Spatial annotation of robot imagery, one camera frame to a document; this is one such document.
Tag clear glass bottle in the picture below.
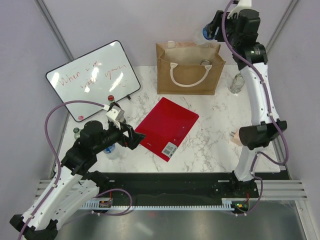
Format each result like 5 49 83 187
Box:
229 73 245 94

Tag pink cube power adapter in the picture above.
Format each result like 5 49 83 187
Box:
230 130 242 146

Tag white dry-erase board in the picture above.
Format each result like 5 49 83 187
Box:
45 40 141 122

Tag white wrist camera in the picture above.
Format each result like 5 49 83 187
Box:
229 0 252 15
103 104 125 130

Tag white slotted cable duct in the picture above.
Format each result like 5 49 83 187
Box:
79 198 250 211

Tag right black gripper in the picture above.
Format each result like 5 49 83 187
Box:
205 9 241 48

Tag blue label plastic bottle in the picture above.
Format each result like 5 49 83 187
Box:
197 23 220 43
103 144 119 160

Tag red cap cola bottle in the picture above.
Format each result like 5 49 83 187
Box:
107 95 117 106

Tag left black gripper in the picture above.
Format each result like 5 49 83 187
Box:
93 119 146 154

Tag green cap glass bottle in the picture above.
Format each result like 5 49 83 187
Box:
73 127 81 140

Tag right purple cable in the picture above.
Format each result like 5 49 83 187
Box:
222 0 291 216

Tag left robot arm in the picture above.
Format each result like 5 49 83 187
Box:
9 120 146 240

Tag jute canvas tote bag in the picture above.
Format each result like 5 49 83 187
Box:
155 41 226 96

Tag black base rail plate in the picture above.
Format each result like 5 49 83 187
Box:
72 171 288 201

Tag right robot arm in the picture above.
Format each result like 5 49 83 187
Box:
203 7 288 197

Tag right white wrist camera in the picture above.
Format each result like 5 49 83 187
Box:
229 0 252 15

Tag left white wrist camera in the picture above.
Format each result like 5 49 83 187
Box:
103 104 125 130

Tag aluminium frame rail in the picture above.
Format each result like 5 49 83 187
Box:
251 65 288 173

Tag purple cable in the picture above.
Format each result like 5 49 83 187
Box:
18 100 108 240
222 0 291 216

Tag red plastic folder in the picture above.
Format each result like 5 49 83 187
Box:
135 97 199 162

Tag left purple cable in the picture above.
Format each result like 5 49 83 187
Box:
18 100 108 240

